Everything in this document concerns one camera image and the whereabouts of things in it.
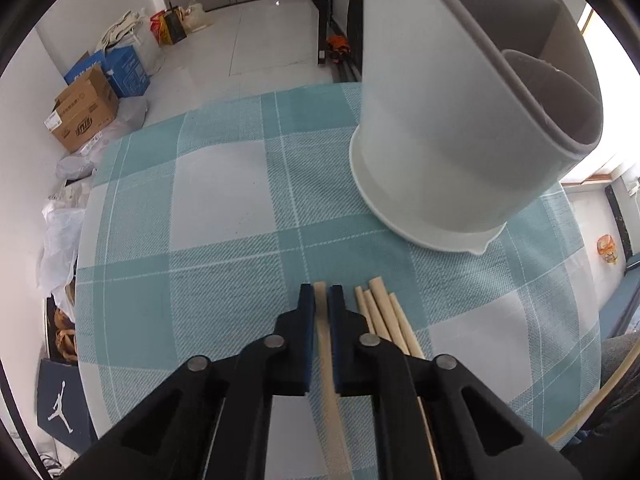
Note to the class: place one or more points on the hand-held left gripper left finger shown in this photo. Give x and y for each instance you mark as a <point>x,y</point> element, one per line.
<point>305,350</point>

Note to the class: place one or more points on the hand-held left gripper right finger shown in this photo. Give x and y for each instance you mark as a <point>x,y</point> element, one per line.
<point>337,350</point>

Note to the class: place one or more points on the light wooden chopstick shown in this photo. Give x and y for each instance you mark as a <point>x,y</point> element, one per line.
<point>362,302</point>
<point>387,310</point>
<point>405,325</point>
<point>375,312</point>
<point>331,410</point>

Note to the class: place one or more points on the white utensil holder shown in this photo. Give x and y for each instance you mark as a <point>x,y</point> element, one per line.
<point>425,135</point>

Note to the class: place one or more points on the teal checked tablecloth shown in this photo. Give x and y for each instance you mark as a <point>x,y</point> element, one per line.
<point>225,260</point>

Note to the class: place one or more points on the brown shoes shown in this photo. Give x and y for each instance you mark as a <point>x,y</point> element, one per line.
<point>65,325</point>

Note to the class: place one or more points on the navy shoe box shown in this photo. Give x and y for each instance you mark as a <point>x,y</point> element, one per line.
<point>60,410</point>

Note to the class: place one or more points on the white plastic bag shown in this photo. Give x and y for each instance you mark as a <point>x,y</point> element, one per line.
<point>60,245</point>

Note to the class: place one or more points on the person's grey trouser leg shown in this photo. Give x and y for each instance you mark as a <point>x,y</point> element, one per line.
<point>620,365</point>

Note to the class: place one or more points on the grey plastic mailer bag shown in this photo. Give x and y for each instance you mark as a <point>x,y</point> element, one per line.
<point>132,112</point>

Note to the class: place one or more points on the small white parcel bag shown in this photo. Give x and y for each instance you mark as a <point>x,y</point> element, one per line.
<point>75,167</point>

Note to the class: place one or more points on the orange and black toy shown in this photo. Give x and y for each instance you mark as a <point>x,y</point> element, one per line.
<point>337,48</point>

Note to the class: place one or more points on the brown cardboard box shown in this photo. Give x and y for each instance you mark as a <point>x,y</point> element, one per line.
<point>82,110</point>

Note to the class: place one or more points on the blue cardboard box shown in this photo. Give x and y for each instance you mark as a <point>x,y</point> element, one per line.
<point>127,70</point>

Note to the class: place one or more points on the black and yellow paper bag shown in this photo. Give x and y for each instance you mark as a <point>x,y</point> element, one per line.
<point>174,27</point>

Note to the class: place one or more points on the beige plastic bag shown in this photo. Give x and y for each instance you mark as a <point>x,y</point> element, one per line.
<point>197,16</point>

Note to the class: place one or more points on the red snack bag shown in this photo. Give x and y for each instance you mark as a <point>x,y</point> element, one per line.
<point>157,27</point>

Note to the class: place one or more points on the cream canvas tote bag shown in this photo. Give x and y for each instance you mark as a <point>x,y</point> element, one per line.
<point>122,27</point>

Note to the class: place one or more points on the black metal frame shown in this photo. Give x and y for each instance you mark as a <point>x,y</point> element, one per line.
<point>322,10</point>

